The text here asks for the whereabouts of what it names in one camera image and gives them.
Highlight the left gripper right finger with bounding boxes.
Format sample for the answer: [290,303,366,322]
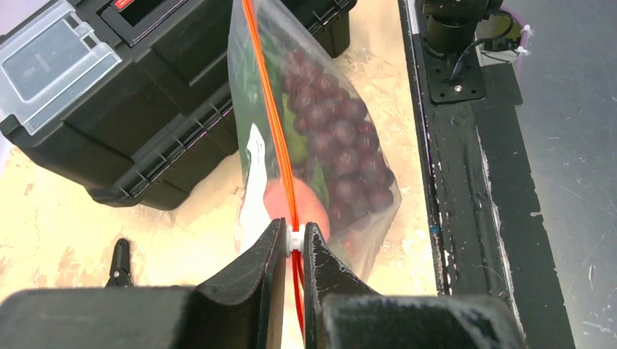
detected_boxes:
[303,222,525,348]

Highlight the green toy cabbage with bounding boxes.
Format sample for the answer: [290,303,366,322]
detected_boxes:
[282,93,309,165]

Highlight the clear zip top bag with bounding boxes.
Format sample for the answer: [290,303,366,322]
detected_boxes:
[226,0,402,338]

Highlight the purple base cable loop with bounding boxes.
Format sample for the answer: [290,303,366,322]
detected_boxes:
[498,4,531,56]

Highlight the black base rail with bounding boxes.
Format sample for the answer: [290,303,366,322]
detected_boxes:
[399,1,575,348]

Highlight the black plastic toolbox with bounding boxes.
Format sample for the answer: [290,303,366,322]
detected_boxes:
[0,0,359,212]

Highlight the toy peach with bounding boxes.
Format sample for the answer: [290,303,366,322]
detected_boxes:
[263,177,330,240]

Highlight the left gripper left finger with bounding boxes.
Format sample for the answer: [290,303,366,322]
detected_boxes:
[1,219,286,348]

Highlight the purple toy grapes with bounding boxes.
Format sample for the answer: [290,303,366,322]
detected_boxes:
[281,49,395,233]

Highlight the black pliers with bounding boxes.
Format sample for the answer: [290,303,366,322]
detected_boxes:
[106,238,132,287]

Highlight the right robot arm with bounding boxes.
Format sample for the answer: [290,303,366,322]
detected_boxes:
[421,0,503,57]

